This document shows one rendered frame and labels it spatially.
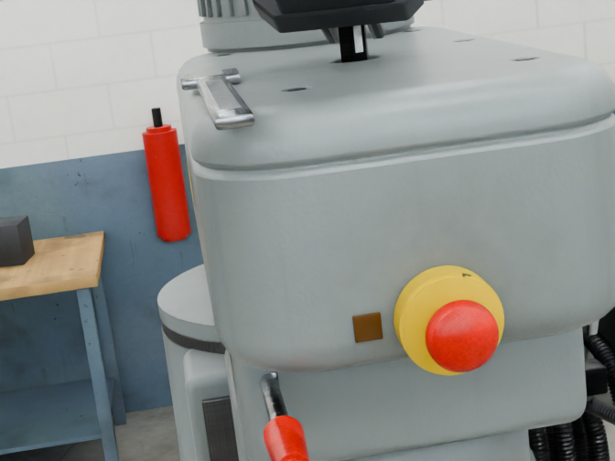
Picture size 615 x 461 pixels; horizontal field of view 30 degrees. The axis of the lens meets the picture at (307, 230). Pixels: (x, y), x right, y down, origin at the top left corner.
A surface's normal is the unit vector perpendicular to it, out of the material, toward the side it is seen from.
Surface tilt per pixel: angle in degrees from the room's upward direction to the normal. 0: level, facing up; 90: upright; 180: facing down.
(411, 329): 90
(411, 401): 90
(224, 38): 90
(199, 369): 0
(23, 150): 90
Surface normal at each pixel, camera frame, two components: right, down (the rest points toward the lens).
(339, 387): 0.13, 0.22
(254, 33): -0.48, 0.26
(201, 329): -0.66, 0.26
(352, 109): 0.01, -0.52
